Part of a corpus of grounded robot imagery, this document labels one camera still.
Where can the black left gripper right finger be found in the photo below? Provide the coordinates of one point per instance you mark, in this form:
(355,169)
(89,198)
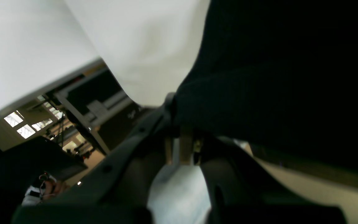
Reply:
(242,192)

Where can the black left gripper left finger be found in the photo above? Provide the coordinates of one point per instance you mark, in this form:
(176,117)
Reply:
(117,190)

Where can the black t-shirt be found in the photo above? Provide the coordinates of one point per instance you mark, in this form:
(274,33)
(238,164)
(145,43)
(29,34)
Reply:
(279,73)

